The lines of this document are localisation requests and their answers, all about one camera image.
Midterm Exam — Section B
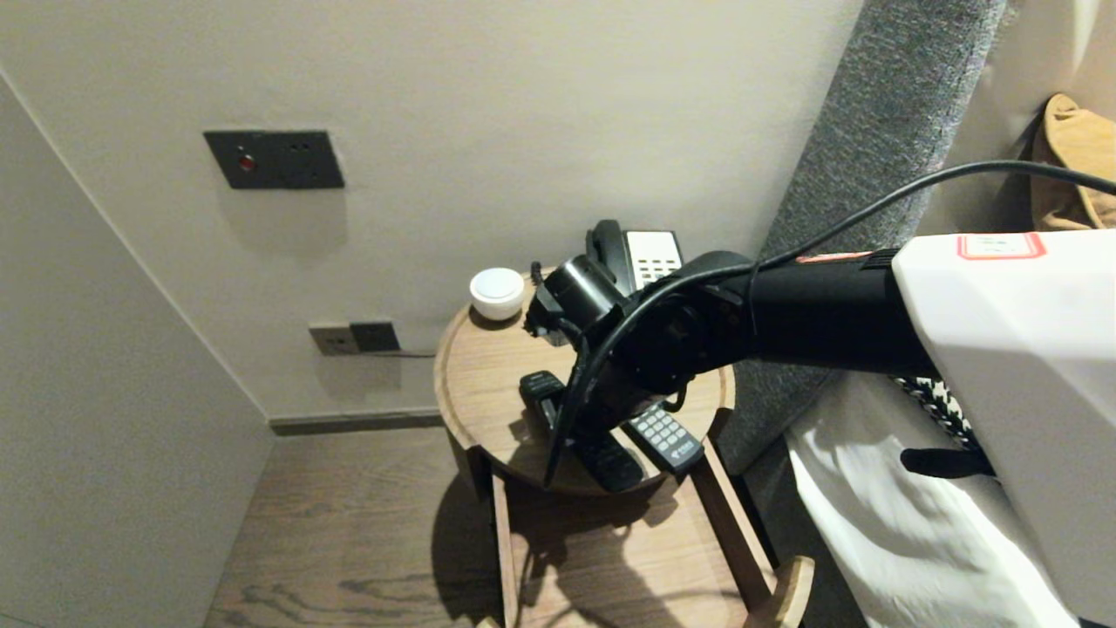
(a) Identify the wooden baseboard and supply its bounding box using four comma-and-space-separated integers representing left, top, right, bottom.
269, 410, 446, 437

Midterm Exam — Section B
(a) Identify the wooden nightstand drawer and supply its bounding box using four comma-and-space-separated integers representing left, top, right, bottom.
475, 436, 817, 628

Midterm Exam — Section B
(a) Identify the beige padded headboard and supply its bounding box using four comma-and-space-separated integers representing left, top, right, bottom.
915, 0, 1116, 236

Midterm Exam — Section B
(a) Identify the black remote with grey ring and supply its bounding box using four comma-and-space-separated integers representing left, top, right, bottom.
519, 370, 646, 495

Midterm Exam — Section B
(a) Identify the round wooden nightstand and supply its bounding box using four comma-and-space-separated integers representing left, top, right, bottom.
433, 264, 736, 500

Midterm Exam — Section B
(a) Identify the black telephone handset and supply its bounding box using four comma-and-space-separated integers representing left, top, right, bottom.
586, 219, 637, 297

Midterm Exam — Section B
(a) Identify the grey and black wall outlet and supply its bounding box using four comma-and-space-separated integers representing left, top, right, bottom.
309, 322, 402, 357

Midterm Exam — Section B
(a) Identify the grey fabric headboard panel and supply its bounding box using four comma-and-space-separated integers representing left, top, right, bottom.
717, 0, 1008, 476

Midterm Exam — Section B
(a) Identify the black remote with coloured buttons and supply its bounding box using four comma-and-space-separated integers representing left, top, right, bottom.
621, 403, 705, 476

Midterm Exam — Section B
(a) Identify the dark wall socket panel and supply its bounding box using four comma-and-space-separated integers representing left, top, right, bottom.
202, 130, 345, 190

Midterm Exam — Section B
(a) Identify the grey fabric bed base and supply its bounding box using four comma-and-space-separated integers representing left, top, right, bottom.
741, 436, 864, 628

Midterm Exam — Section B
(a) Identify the black white houndstooth pillow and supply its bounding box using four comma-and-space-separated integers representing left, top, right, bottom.
889, 375, 986, 454

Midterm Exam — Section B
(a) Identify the mustard yellow pillow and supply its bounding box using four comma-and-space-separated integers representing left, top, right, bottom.
1031, 93, 1116, 231

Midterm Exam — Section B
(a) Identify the white bed sheet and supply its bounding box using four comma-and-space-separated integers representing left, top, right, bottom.
783, 371, 1082, 628

